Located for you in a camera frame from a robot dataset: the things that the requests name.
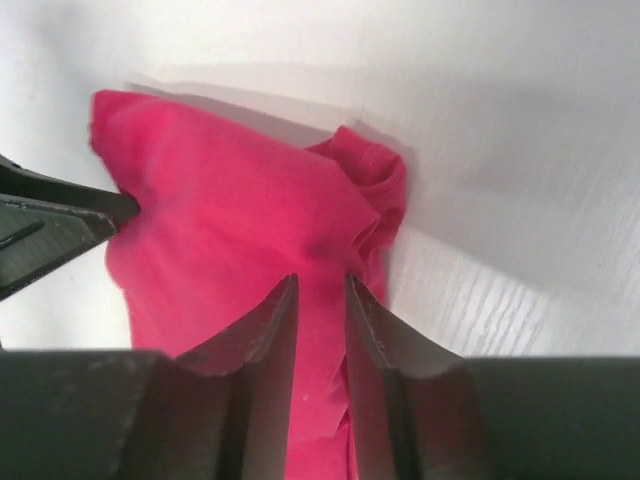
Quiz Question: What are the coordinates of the pink t shirt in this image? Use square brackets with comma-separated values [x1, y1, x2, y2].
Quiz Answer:
[89, 90, 408, 479]

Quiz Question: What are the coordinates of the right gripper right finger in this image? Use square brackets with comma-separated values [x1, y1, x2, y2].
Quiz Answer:
[345, 276, 468, 479]

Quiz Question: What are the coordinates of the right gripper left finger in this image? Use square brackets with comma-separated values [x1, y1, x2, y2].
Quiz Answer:
[178, 274, 299, 479]

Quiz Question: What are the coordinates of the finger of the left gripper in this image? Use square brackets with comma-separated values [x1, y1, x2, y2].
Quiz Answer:
[1, 197, 117, 299]
[1, 156, 139, 220]

